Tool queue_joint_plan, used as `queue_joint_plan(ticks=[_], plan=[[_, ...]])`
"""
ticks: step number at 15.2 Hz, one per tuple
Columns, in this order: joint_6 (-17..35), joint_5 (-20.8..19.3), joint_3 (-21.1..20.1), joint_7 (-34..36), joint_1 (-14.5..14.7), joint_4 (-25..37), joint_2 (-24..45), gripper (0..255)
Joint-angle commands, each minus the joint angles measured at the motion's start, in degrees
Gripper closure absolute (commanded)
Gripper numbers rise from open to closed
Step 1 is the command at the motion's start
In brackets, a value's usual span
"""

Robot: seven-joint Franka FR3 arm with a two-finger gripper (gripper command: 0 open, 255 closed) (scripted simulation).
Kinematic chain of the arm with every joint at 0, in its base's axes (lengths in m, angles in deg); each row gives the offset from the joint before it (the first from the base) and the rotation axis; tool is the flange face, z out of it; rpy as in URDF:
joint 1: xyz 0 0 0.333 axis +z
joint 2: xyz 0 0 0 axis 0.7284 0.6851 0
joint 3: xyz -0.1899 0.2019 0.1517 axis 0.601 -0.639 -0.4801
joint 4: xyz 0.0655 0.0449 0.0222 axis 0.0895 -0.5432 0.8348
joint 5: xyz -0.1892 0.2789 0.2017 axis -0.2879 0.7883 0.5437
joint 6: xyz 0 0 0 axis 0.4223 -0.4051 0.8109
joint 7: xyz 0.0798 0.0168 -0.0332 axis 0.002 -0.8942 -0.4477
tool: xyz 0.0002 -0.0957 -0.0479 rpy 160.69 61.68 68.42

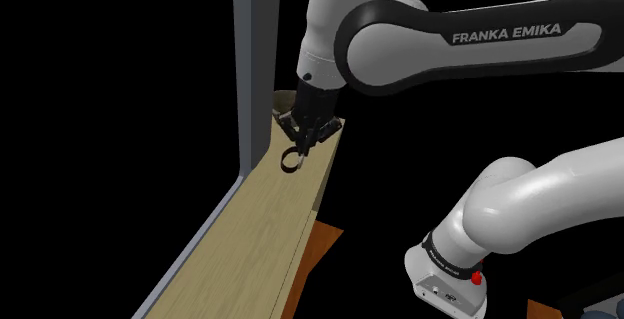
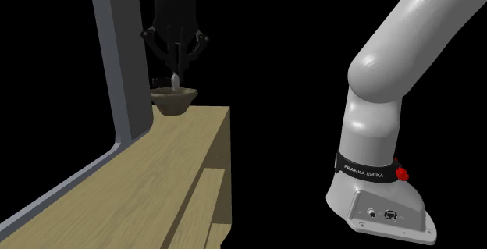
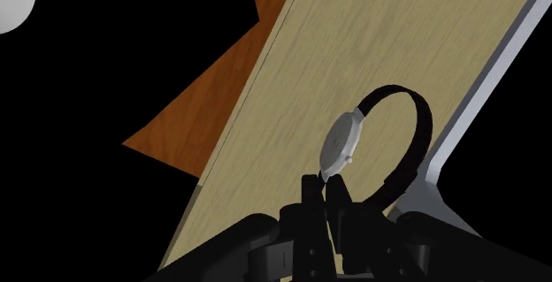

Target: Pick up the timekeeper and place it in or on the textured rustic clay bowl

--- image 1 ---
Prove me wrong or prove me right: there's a brown round bowl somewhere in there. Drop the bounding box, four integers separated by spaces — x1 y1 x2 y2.
271 89 300 114

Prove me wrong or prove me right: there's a light wooden cabinet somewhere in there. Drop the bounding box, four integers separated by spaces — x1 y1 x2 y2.
131 110 346 319

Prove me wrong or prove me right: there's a black ring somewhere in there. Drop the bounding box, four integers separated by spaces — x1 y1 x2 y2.
279 145 305 174

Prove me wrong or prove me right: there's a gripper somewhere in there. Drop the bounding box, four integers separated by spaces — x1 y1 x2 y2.
274 78 344 169

